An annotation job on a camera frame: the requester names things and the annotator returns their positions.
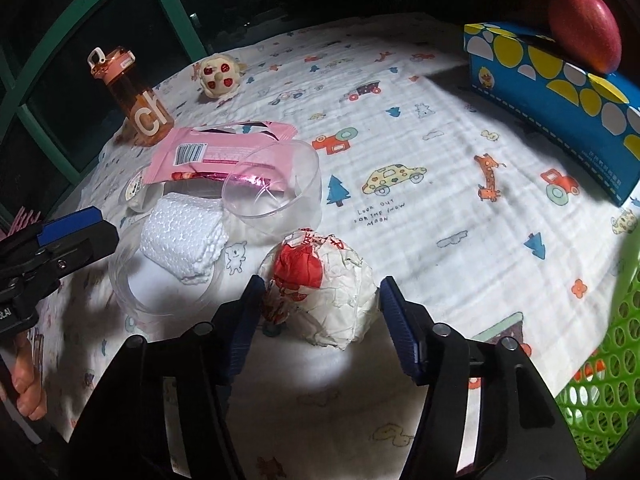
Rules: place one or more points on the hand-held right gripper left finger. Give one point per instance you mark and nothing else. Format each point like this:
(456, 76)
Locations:
(250, 321)

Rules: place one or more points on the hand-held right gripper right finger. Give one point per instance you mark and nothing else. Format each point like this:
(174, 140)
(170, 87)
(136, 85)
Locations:
(397, 330)

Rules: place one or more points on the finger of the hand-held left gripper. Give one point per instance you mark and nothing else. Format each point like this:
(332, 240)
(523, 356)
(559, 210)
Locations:
(85, 245)
(70, 225)

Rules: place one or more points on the white red paper ball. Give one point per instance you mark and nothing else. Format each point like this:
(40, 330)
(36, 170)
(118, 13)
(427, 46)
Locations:
(340, 295)

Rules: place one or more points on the small jelly cup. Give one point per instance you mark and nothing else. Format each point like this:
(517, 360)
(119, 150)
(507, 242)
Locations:
(136, 190)

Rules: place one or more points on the pink snack packet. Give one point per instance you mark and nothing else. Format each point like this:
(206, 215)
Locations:
(200, 147)

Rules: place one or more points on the green plastic basket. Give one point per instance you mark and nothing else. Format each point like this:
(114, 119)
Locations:
(610, 385)

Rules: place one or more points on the person's left hand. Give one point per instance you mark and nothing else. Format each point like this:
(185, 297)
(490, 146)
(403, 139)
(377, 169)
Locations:
(27, 390)

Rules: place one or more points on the pink patterned object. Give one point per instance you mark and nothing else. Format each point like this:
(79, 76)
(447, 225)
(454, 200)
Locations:
(21, 217)

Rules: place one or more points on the clear plastic lid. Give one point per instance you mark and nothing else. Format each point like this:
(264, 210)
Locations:
(125, 291)

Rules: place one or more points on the orange water bottle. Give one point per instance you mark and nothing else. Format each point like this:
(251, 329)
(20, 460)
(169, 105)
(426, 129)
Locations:
(142, 110)

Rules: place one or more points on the clear plastic cup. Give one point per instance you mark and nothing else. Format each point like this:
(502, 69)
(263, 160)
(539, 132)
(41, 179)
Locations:
(302, 185)

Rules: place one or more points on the blue dotted tissue box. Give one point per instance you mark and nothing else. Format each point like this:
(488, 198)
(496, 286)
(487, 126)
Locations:
(550, 100)

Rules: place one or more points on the red apple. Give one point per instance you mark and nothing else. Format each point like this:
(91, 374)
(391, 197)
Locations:
(585, 27)

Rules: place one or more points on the green window frame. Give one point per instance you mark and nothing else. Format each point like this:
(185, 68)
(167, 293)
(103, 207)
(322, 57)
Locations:
(85, 2)

